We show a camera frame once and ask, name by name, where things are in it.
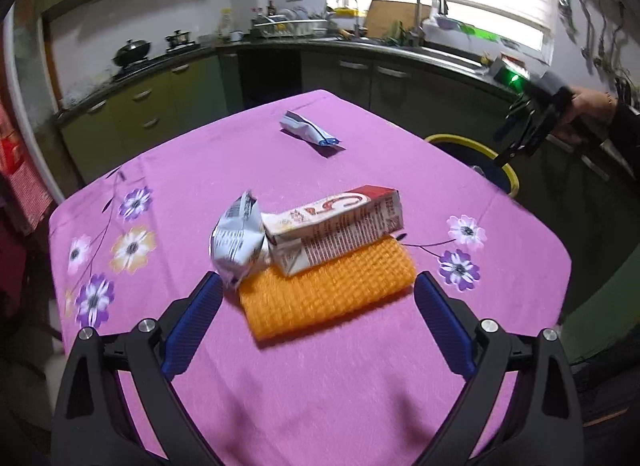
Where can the person's right hand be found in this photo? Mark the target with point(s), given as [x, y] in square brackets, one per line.
[590, 105]

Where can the yellow rimmed trash bin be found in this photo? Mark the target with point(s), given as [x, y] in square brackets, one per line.
[510, 175]

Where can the red and white drink carton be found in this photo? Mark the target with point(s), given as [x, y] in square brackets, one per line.
[340, 236]

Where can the blue and white packet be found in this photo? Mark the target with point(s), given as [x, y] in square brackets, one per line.
[305, 126]

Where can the steel cooking pot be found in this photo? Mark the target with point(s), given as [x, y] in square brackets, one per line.
[178, 41]

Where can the dark lower cabinets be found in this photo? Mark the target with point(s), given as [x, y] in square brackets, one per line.
[350, 80]

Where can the white enamel mug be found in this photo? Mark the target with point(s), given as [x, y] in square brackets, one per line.
[236, 36]

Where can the green plastic container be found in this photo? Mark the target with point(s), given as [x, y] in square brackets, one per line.
[480, 33]

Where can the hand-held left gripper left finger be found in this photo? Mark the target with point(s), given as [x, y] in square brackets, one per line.
[195, 331]

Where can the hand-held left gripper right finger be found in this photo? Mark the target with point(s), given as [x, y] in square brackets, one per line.
[442, 326]

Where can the orange mesh cloth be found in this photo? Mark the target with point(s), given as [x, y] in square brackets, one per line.
[320, 301]

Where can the plastic oil jug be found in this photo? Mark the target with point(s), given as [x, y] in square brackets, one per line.
[226, 24]

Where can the steel kitchen sink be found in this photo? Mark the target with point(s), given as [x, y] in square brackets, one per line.
[450, 56]

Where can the gas stove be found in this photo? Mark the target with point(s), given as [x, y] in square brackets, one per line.
[155, 63]

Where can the purple plastic bowl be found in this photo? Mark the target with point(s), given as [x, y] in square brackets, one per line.
[445, 22]

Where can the black wok with lid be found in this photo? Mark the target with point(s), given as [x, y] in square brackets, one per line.
[131, 53]

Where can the green lower cabinets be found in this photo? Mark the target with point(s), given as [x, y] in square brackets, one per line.
[125, 120]

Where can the row of hanging utensils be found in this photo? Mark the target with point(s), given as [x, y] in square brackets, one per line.
[595, 20]

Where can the dish rack with dishes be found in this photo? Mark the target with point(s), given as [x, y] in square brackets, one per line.
[290, 25]

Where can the wooden cutting board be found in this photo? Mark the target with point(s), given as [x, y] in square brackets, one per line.
[390, 18]

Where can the pink floral tablecloth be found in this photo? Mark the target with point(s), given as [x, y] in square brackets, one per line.
[300, 396]

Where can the silver snack bag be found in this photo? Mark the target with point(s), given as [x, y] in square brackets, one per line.
[235, 241]

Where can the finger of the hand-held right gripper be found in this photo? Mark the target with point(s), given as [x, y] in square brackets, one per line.
[517, 118]
[522, 150]

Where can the tall steel faucet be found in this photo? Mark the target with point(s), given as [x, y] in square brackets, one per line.
[420, 10]

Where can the person's right forearm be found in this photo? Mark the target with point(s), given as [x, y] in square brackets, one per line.
[627, 130]

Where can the pink checked apron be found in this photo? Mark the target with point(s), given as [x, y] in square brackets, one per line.
[20, 170]

